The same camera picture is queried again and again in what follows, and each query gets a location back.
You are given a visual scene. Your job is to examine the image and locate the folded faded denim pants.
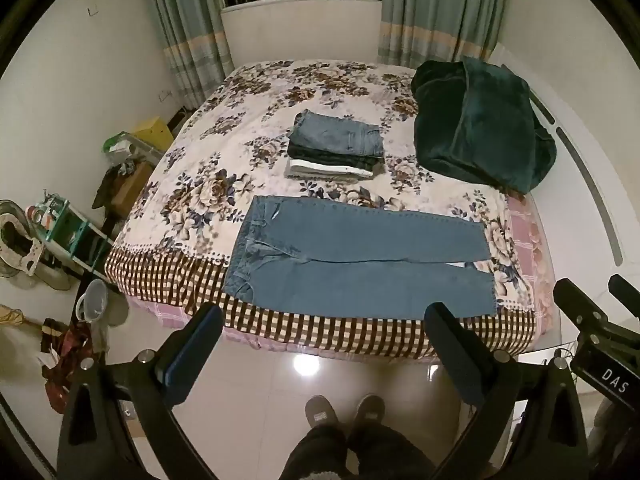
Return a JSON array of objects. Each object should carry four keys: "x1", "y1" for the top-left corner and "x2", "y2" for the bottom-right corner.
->
[{"x1": 289, "y1": 110, "x2": 385, "y2": 158}]

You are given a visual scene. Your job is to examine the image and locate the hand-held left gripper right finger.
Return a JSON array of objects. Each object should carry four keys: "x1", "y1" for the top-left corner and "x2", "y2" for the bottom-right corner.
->
[{"x1": 424, "y1": 302, "x2": 591, "y2": 480}]

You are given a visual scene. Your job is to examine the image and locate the cluttered brown bedside table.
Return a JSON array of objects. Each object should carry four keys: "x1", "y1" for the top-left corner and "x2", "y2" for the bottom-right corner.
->
[{"x1": 110, "y1": 160, "x2": 154, "y2": 219}]

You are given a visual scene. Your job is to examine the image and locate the teal shelf rack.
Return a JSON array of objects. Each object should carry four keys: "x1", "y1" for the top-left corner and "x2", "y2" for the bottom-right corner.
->
[{"x1": 29, "y1": 194, "x2": 114, "y2": 282}]

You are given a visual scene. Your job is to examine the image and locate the folded grey pants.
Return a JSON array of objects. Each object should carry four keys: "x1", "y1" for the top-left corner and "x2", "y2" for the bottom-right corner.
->
[{"x1": 283, "y1": 166, "x2": 362, "y2": 184}]

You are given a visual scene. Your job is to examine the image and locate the folded dark pants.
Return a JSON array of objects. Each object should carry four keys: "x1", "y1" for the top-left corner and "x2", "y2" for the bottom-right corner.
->
[{"x1": 287, "y1": 142, "x2": 382, "y2": 172}]

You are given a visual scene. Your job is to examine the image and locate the electric floor fan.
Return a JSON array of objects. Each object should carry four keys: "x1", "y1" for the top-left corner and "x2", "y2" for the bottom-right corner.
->
[{"x1": 0, "y1": 200, "x2": 42, "y2": 282}]

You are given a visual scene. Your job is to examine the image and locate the person's right leg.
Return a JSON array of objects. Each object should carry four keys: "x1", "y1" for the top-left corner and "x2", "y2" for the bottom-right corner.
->
[{"x1": 347, "y1": 422, "x2": 437, "y2": 480}]

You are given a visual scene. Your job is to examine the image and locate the blue denim pants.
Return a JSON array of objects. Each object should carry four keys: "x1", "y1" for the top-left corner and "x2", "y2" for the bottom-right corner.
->
[{"x1": 222, "y1": 195, "x2": 498, "y2": 320}]

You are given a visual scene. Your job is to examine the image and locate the folded white pants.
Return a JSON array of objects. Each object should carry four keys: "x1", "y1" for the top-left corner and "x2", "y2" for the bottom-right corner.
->
[{"x1": 290, "y1": 158, "x2": 374, "y2": 179}]

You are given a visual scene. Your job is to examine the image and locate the red patterned cloth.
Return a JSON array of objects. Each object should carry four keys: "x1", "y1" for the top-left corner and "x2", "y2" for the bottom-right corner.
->
[{"x1": 40, "y1": 317, "x2": 109, "y2": 414}]

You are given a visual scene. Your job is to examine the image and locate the yellow box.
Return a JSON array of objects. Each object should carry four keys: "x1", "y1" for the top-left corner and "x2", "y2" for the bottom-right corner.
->
[{"x1": 131, "y1": 116, "x2": 175, "y2": 154}]

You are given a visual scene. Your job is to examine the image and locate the grey plastic bucket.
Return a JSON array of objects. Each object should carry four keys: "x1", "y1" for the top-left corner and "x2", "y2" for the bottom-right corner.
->
[{"x1": 75, "y1": 278, "x2": 110, "y2": 322}]

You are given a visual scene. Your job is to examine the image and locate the green plastic bag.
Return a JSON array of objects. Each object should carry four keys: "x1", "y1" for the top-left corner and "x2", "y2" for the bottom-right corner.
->
[{"x1": 102, "y1": 131, "x2": 134, "y2": 154}]

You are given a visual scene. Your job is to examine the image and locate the green striped curtain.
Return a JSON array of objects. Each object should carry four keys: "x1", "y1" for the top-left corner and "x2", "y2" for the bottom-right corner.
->
[
  {"x1": 145, "y1": 0, "x2": 236, "y2": 109},
  {"x1": 377, "y1": 0, "x2": 514, "y2": 69}
]

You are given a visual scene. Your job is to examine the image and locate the pink checked bed sheet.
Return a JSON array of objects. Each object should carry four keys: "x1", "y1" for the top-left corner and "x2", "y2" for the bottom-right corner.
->
[{"x1": 504, "y1": 194, "x2": 557, "y2": 335}]

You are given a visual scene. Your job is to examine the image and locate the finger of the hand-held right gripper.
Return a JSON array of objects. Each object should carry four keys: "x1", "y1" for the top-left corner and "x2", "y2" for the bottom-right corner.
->
[
  {"x1": 607, "y1": 274, "x2": 640, "y2": 320},
  {"x1": 553, "y1": 278, "x2": 610, "y2": 333}
]

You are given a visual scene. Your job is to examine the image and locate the floral bed blanket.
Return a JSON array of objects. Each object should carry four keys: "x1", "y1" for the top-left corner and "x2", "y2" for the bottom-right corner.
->
[{"x1": 102, "y1": 58, "x2": 551, "y2": 360}]

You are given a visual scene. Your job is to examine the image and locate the grey slipper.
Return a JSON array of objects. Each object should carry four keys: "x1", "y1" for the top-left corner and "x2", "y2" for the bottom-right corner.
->
[
  {"x1": 353, "y1": 393, "x2": 386, "y2": 429},
  {"x1": 304, "y1": 394, "x2": 340, "y2": 429}
]

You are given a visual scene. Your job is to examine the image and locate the white bed headboard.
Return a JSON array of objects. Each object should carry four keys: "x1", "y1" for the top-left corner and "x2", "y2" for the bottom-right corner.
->
[{"x1": 492, "y1": 42, "x2": 626, "y2": 283}]

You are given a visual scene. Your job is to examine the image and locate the person's leg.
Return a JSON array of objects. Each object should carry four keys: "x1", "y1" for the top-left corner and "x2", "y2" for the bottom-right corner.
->
[
  {"x1": 347, "y1": 422, "x2": 437, "y2": 480},
  {"x1": 286, "y1": 424, "x2": 349, "y2": 480}
]

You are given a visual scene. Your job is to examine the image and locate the person's left leg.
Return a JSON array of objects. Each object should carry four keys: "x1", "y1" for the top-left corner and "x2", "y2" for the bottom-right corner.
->
[{"x1": 286, "y1": 424, "x2": 349, "y2": 480}]

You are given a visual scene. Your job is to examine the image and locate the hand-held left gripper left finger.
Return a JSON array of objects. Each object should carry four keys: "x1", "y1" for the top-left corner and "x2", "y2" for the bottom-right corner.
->
[{"x1": 56, "y1": 303, "x2": 224, "y2": 480}]

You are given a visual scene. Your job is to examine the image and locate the dark green plush blanket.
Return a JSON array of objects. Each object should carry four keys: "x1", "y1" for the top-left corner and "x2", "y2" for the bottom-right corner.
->
[{"x1": 410, "y1": 56, "x2": 558, "y2": 195}]

